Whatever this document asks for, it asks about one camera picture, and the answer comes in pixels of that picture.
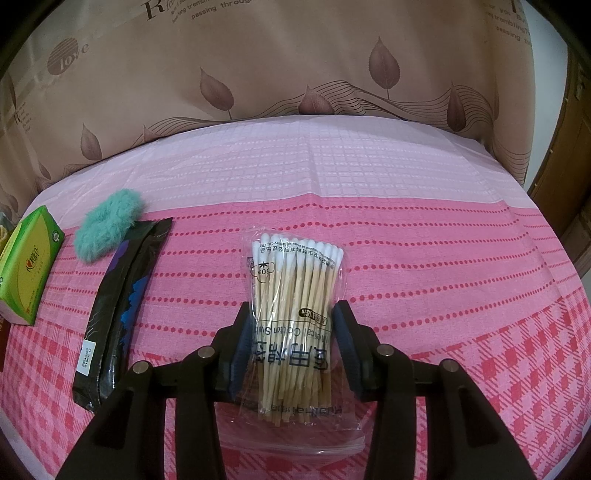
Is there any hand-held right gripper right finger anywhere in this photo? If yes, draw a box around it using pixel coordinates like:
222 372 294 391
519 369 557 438
331 299 539 480

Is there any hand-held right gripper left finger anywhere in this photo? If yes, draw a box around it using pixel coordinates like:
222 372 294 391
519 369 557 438
55 302 256 480

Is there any bag of cotton swabs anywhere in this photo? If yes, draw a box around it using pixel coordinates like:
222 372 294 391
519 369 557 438
216 226 366 463

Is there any pink checked bed sheet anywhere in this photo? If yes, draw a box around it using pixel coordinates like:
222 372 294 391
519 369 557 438
0 114 591 480

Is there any black plastic packet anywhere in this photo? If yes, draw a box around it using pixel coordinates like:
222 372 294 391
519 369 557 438
72 217 174 409

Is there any teal fluffy scrunchie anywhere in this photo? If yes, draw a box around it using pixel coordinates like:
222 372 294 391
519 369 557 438
74 189 147 265

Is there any green tissue pack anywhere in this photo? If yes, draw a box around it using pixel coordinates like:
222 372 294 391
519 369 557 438
0 205 66 327

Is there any brown wooden furniture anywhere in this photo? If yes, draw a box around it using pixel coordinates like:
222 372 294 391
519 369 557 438
525 58 591 278

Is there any beige leaf print curtain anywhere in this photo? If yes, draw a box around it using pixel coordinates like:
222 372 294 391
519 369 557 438
0 0 550 217

